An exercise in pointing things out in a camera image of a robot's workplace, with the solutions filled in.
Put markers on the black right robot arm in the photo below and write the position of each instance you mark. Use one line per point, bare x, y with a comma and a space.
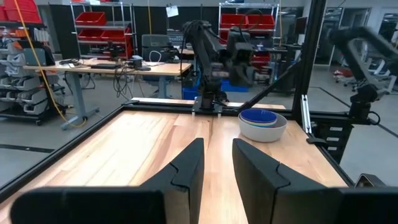
205, 53

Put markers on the dark blue bowl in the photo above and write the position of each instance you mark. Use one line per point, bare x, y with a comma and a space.
258, 116

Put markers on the large grey bowl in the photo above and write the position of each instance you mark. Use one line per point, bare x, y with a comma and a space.
262, 133

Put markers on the yellow plastic bowl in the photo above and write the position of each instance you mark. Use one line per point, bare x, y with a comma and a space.
258, 125

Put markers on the red rolling stool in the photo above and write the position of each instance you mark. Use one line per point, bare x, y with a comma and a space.
343, 74

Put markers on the black diagonal frame brace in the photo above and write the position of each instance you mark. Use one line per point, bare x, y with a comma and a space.
270, 88

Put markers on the black upright frame post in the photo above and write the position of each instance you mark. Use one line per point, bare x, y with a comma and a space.
309, 62

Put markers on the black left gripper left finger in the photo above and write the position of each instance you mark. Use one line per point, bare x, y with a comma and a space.
186, 180

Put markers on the white paper sign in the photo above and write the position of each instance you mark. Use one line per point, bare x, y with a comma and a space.
172, 11

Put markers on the blue storage bin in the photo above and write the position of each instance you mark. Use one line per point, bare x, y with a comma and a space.
190, 92

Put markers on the black keyboard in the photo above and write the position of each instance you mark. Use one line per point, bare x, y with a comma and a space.
105, 66

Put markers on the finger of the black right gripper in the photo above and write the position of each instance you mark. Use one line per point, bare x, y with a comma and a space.
242, 76

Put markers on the wooden desk with grey legs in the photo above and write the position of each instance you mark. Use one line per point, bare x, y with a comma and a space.
161, 69

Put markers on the red storage crates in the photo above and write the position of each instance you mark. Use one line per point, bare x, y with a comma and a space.
23, 11

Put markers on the storage rack with small bins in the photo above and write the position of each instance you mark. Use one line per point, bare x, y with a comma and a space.
21, 84

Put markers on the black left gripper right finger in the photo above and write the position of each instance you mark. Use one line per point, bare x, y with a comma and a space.
264, 186

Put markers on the black neighbouring robot arm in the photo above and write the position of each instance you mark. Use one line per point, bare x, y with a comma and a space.
360, 74

